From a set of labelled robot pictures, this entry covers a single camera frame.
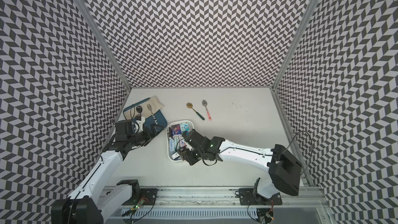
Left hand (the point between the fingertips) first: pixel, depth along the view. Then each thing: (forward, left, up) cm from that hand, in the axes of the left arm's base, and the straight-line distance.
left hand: (159, 132), depth 82 cm
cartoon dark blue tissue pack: (+5, -7, -6) cm, 11 cm away
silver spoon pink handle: (+29, -24, -11) cm, 39 cm away
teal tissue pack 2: (-1, -8, -7) cm, 11 cm away
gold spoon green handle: (+27, -14, -12) cm, 33 cm away
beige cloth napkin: (+30, +12, -12) cm, 34 cm away
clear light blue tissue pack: (-2, -5, -8) cm, 9 cm away
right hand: (-13, -16, -4) cm, 21 cm away
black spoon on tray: (+23, +21, -11) cm, 33 cm away
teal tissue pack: (+7, -12, -6) cm, 15 cm away
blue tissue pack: (-11, -10, -5) cm, 16 cm away
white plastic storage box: (+1, -4, -6) cm, 7 cm away
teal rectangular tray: (+16, +8, -12) cm, 21 cm away
